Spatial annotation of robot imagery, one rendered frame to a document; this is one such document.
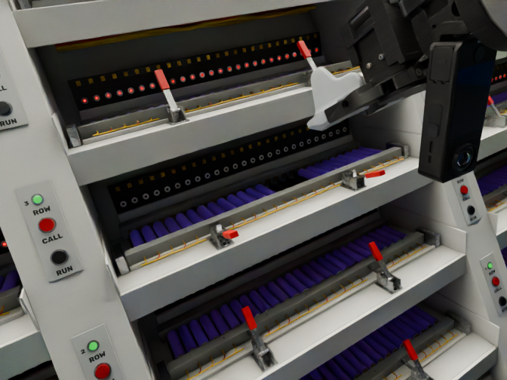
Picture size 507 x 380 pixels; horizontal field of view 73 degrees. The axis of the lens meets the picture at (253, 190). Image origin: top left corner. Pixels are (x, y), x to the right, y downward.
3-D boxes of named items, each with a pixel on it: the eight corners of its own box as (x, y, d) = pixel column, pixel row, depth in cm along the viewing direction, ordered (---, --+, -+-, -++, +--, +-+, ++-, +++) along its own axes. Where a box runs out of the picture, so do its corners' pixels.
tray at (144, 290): (434, 181, 68) (434, 135, 65) (130, 323, 46) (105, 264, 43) (361, 163, 85) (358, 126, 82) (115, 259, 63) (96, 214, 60)
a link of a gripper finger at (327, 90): (296, 88, 40) (360, 44, 33) (313, 135, 40) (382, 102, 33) (278, 90, 38) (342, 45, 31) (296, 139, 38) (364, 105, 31)
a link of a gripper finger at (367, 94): (341, 103, 36) (419, 62, 30) (347, 119, 36) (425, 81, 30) (314, 109, 33) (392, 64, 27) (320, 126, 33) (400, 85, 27)
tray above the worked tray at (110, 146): (401, 88, 68) (399, 12, 63) (78, 187, 46) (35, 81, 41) (334, 89, 85) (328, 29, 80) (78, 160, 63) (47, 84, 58)
